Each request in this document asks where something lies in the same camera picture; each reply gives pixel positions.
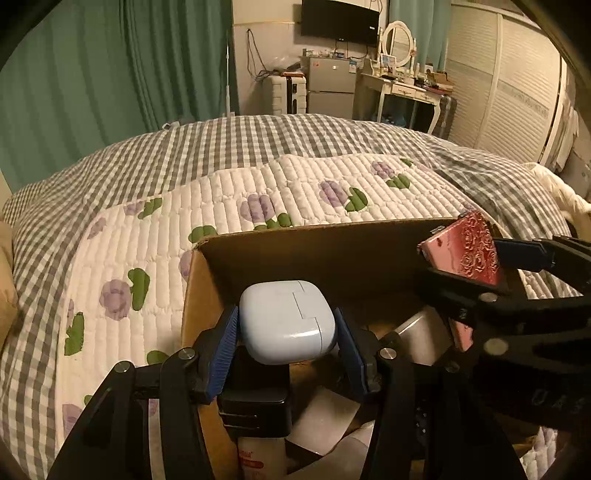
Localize white oval vanity mirror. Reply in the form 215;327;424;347
379;21;419;77

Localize wide teal curtain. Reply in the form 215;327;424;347
0;0;241;185

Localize tan pillow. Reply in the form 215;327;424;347
0;222;19;352

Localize small grey fridge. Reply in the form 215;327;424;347
302;55;358;120

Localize light blue earbud case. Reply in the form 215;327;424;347
239;280;337;366

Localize white floral quilt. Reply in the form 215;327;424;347
60;154;583;480

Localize black rectangular block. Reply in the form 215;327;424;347
217;348;293;437

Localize cream padded jacket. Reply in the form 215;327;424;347
531;161;591;217

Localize white suitcase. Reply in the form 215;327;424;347
268;74;308;114

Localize cardboard box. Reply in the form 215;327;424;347
180;217;546;480

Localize wall cables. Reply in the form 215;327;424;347
247;28;278;84

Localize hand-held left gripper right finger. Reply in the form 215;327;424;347
332;307;529;480

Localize white louvred wardrobe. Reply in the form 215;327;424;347
445;0;568;164

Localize narrow teal curtain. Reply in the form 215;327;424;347
388;0;451;72

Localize white flat box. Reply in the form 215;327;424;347
284;385;361;457

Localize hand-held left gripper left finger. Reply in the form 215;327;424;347
46;305;241;480

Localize white bottle red label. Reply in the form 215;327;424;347
237;434;288;480

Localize white plastic device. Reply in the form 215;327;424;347
392;307;455;365

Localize black wall television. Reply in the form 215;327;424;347
300;0;380;46

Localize pink embossed case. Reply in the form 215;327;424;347
418;209;506;352

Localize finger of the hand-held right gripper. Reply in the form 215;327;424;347
494;234;591;294
422;265;591;354

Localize grey checked bedsheet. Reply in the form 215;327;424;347
0;113;573;480

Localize white vanity desk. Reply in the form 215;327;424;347
355;71;446;134

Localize white pole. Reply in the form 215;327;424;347
224;39;232;116

